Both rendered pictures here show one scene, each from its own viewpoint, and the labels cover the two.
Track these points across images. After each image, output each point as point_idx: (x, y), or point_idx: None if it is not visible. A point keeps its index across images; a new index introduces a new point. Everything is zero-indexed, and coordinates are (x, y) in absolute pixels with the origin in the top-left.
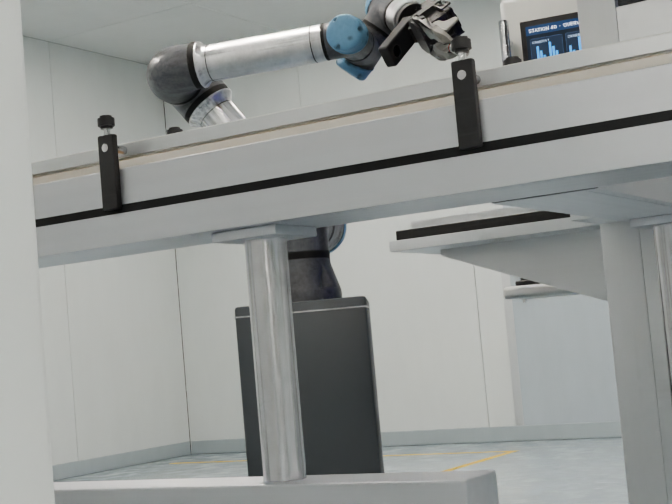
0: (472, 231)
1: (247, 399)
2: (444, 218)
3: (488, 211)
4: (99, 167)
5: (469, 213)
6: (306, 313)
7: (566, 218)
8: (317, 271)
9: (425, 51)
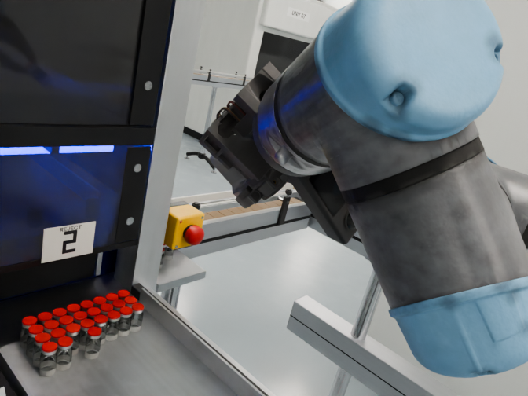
0: (229, 356)
1: None
2: (243, 378)
3: (207, 344)
4: None
5: (221, 357)
6: None
7: (168, 303)
8: None
9: (269, 197)
